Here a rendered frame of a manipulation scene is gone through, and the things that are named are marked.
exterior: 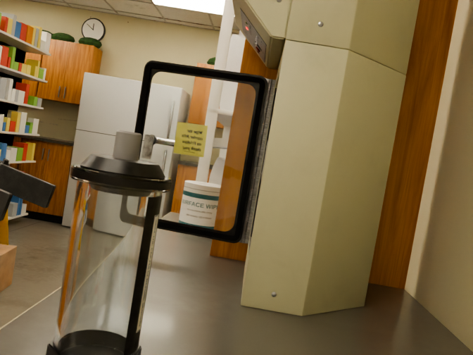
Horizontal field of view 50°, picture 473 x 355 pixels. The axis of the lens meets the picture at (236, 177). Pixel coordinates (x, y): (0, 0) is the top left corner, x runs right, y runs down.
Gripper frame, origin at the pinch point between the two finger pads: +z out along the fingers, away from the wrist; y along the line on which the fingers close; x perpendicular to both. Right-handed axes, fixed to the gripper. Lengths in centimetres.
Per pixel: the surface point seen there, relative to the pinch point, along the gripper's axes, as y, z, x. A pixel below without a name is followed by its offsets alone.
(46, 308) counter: 15.5, 4.0, 17.6
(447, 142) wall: 68, 66, -35
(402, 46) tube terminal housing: 44, 42, -44
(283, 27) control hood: 33, 20, -36
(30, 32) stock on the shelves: 460, -225, -40
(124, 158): -1.8, 10.2, -8.8
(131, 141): -1.6, 10.2, -10.7
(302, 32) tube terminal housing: 33, 23, -37
